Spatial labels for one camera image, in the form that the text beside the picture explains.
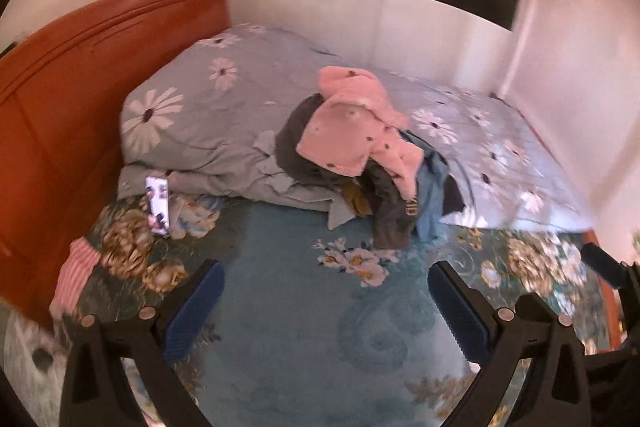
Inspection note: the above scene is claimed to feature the pink fleece jacket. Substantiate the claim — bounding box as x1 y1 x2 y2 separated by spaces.
296 66 423 202

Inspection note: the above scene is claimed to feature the dark grey garment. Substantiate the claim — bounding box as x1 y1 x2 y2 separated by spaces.
275 93 351 188

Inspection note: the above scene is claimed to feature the dark brown garment striped band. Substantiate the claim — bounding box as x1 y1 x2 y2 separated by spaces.
362 159 422 252

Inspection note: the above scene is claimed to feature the grey daisy print duvet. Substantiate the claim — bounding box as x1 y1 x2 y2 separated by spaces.
117 23 596 233

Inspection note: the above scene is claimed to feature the orange leather headboard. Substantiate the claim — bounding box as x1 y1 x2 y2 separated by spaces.
0 0 232 308

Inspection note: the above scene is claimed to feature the light blue garment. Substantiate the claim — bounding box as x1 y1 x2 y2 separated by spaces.
400 129 453 242

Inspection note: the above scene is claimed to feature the black garment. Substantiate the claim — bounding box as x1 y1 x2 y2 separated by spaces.
442 174 467 215

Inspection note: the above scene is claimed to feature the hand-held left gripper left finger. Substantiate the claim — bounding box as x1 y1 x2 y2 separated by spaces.
59 259 225 427

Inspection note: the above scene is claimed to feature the smartphone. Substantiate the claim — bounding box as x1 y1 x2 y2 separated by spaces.
144 176 172 238

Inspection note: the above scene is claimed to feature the grey-green shirt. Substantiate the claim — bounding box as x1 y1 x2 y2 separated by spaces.
252 129 362 230

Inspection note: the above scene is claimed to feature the teal floral bed sheet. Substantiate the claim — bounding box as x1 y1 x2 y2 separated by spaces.
0 192 626 427

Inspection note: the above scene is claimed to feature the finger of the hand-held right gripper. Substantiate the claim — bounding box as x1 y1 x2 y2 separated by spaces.
581 242 629 291

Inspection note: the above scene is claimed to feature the mustard yellow garment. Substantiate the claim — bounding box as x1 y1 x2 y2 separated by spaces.
340 181 375 217

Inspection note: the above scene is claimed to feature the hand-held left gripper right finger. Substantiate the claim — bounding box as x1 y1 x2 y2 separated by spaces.
429 260 594 427

